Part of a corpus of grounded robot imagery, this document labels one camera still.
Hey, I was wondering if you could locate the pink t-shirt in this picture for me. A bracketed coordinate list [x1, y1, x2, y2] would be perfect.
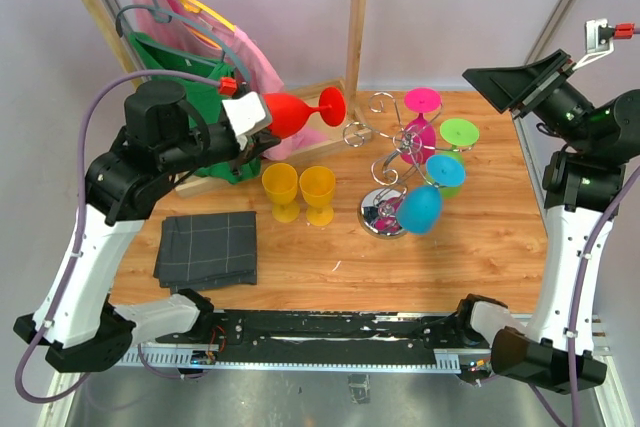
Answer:
[132, 0, 328, 161]

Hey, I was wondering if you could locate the grey cable duct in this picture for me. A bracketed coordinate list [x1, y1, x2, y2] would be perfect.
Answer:
[118, 347, 462, 374]

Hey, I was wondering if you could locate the yellow wine glass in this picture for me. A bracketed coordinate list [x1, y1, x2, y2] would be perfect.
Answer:
[299, 166, 336, 227]
[261, 163, 300, 223]

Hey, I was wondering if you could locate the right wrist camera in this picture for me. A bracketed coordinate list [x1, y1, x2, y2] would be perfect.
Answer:
[574, 18, 615, 70]

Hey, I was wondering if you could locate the magenta wine glass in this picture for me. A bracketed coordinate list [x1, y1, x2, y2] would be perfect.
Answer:
[400, 88, 442, 165]

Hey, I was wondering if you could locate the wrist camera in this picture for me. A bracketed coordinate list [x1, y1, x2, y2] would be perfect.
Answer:
[574, 18, 615, 70]
[222, 92, 273, 150]

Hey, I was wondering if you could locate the blue wine glass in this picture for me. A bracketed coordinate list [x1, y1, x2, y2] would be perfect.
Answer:
[396, 154, 466, 235]

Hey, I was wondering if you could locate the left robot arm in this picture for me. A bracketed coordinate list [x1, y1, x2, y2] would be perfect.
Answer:
[14, 80, 273, 373]

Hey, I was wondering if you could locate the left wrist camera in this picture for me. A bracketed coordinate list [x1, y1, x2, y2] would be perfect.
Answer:
[222, 92, 273, 150]

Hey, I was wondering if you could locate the red wine glass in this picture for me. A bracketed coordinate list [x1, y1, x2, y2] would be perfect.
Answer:
[262, 87, 347, 139]

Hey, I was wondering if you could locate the chrome wine glass rack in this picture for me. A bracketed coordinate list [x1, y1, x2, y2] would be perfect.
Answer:
[344, 92, 448, 239]

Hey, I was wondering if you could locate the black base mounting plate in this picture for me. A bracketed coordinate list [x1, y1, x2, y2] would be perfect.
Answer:
[199, 309, 494, 366]

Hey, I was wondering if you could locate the green wine glass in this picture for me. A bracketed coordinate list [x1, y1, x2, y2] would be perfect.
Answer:
[426, 118, 480, 199]

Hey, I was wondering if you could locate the wooden clothes rack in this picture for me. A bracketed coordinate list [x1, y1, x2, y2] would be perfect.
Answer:
[81, 0, 371, 167]

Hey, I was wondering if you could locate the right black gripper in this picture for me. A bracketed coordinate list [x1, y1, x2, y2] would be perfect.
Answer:
[463, 48, 595, 152]

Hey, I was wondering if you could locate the dark grey folded cloth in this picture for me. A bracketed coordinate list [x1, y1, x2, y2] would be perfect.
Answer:
[153, 211, 257, 293]

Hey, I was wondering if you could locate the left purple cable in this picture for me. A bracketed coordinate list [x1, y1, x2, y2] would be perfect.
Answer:
[14, 69, 224, 404]

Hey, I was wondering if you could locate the yellow clothes hanger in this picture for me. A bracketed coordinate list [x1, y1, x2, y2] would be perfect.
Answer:
[160, 0, 236, 51]

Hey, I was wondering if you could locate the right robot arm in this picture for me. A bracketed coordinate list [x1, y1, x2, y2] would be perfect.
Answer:
[452, 50, 639, 394]

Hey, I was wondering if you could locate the green tank top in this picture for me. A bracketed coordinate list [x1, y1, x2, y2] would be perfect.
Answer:
[127, 30, 264, 186]

